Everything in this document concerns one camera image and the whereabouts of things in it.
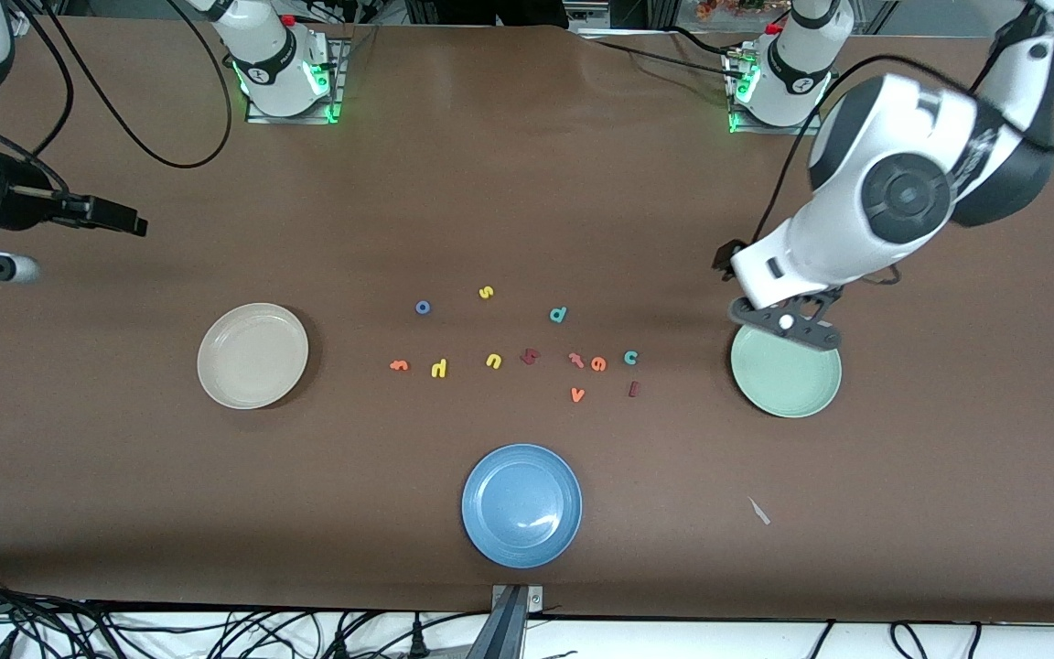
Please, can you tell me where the black cable across table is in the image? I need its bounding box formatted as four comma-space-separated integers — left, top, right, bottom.
664, 27, 743, 58
577, 33, 747, 80

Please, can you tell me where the orange brown background object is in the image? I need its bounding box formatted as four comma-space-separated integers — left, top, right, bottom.
694, 0, 768, 21

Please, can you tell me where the brown table cover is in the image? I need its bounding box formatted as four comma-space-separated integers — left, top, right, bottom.
0, 14, 1054, 625

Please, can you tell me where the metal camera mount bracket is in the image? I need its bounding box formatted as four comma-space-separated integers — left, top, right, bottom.
489, 584, 546, 659

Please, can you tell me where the pale green round plate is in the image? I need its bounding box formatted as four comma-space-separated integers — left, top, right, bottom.
730, 325, 844, 419

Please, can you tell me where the beige round plate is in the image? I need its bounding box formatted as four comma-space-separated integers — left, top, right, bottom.
197, 303, 310, 410

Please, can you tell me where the long black looping cable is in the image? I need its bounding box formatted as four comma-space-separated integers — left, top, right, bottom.
42, 0, 233, 169

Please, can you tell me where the blue round plate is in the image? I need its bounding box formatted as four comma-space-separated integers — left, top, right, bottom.
461, 444, 584, 569

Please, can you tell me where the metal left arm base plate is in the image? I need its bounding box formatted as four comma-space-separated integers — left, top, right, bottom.
728, 46, 826, 137

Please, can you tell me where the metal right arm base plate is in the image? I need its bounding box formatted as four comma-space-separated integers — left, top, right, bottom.
245, 37, 345, 124

